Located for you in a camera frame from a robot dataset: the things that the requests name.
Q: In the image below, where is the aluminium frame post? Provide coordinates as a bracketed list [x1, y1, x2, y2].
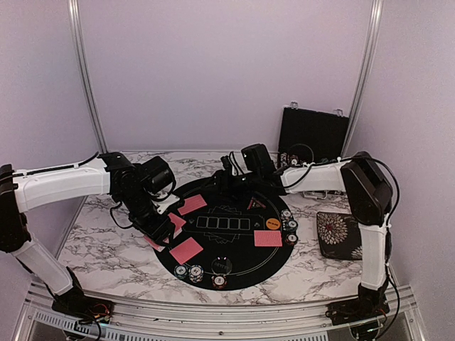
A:
[68, 0, 108, 153]
[342, 0, 384, 155]

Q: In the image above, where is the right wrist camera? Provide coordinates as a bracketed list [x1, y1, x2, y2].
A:
[241, 144, 276, 178]

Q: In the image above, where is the black floral rectangular tray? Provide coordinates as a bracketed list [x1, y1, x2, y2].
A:
[316, 212, 363, 261]

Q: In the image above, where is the aluminium front rail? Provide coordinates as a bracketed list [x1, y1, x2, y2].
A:
[13, 283, 425, 340]

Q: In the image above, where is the orange big blind button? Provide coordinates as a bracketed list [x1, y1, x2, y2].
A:
[265, 218, 281, 230]

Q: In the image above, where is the left aluminium frame post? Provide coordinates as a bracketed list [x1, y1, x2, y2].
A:
[68, 0, 108, 153]

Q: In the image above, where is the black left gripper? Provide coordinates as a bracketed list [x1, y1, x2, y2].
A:
[119, 189, 176, 248]

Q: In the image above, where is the black poker chip case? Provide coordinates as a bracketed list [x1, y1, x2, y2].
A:
[277, 101, 350, 200]

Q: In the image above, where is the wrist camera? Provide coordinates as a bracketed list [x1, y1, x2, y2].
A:
[241, 144, 276, 178]
[139, 156, 176, 194]

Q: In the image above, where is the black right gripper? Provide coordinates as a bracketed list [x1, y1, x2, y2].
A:
[200, 170, 261, 205]

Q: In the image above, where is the clear round dealer button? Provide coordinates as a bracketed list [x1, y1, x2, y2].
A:
[211, 257, 232, 275]

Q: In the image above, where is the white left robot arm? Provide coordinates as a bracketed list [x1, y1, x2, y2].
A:
[1, 152, 180, 316]

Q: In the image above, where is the red playing card deck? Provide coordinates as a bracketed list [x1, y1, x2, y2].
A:
[144, 230, 182, 252]

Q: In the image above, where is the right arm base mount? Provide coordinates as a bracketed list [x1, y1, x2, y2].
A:
[325, 290, 390, 325]

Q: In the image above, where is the round black poker mat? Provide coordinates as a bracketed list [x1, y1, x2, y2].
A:
[156, 179, 294, 291]

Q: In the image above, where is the dealt red card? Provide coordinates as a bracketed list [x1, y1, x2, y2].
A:
[254, 230, 282, 247]
[168, 212, 186, 230]
[169, 237, 203, 265]
[178, 194, 207, 215]

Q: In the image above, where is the right aluminium frame post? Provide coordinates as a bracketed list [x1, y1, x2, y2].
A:
[342, 0, 384, 155]

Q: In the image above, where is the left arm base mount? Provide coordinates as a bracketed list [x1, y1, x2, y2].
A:
[48, 286, 114, 323]

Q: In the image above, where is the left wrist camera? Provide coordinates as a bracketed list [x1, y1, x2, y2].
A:
[139, 156, 176, 194]

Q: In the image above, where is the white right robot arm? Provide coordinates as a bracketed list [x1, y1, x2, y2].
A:
[202, 146, 400, 318]

